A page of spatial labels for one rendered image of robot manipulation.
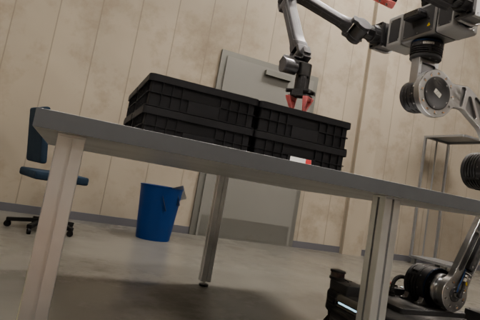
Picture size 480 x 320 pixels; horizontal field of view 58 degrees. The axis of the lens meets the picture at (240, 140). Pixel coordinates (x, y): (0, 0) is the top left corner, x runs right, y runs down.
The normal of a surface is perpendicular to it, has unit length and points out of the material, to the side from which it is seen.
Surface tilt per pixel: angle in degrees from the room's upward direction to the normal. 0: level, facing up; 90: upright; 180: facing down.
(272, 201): 90
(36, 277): 90
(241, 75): 90
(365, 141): 90
